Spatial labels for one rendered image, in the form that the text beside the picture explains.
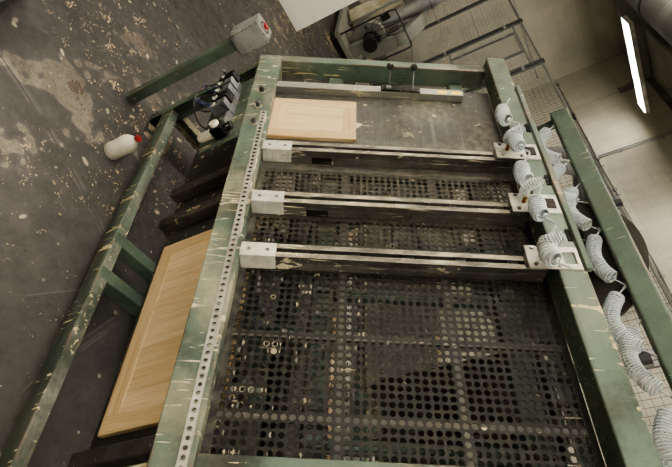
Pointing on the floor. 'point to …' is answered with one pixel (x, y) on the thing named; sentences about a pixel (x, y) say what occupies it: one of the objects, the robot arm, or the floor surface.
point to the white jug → (121, 146)
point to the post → (181, 71)
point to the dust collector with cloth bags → (392, 15)
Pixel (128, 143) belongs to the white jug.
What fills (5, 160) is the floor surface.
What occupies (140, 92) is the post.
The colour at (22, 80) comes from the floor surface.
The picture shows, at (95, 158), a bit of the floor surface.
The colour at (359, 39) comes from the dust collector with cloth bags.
